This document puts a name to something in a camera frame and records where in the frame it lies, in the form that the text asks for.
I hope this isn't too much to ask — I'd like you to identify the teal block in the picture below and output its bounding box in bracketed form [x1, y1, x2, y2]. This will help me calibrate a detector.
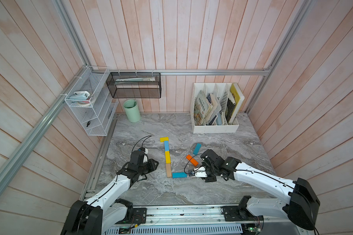
[193, 143, 202, 155]
[172, 172, 187, 178]

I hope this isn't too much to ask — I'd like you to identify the orange block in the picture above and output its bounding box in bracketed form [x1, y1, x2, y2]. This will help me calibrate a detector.
[186, 155, 199, 166]

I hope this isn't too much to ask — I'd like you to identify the natural wood block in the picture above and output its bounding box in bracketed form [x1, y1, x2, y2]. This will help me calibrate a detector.
[166, 163, 172, 178]

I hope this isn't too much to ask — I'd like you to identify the long yellow block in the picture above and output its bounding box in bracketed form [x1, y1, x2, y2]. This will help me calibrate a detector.
[165, 151, 171, 164]

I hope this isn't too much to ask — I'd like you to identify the light blue block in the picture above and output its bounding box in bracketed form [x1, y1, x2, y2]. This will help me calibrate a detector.
[164, 141, 170, 152]

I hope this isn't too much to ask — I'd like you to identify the short yellow block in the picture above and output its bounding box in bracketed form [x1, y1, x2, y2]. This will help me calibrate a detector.
[160, 137, 169, 143]

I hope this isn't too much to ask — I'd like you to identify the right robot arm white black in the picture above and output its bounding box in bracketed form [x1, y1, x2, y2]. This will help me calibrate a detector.
[192, 149, 320, 232]

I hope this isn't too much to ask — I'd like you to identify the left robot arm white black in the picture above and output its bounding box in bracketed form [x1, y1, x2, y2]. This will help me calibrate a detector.
[61, 147, 159, 235]

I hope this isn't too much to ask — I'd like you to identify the white file organizer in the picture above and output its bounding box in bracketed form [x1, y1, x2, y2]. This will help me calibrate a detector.
[190, 83, 239, 134]

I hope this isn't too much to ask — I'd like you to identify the green plastic cup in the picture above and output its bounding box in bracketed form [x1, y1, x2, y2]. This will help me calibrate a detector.
[123, 99, 141, 123]

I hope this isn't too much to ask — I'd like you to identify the illustrated children's book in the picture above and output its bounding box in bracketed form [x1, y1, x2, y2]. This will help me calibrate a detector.
[194, 90, 213, 125]

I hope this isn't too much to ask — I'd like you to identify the yellow cover book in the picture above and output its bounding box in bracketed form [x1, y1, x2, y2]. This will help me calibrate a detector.
[227, 83, 245, 124]

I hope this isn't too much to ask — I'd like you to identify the paper in mesh basket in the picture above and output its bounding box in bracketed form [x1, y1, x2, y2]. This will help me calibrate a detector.
[115, 77, 156, 83]

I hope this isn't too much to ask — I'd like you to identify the tape dispenser on shelf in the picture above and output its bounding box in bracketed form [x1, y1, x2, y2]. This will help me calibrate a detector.
[68, 91, 91, 105]

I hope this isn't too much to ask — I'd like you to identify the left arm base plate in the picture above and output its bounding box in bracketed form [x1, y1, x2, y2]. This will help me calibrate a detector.
[115, 208, 147, 225]

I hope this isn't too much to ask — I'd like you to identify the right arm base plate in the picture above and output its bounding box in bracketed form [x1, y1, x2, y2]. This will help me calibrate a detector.
[221, 206, 264, 222]

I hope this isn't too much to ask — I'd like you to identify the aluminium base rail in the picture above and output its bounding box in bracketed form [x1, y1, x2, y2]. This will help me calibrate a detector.
[63, 202, 307, 228]

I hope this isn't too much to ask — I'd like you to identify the white wire wall shelf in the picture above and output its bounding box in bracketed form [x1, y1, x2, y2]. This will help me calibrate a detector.
[65, 66, 118, 136]

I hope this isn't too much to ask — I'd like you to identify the black mesh wall basket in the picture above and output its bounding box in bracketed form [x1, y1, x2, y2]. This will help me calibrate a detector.
[106, 72, 162, 99]

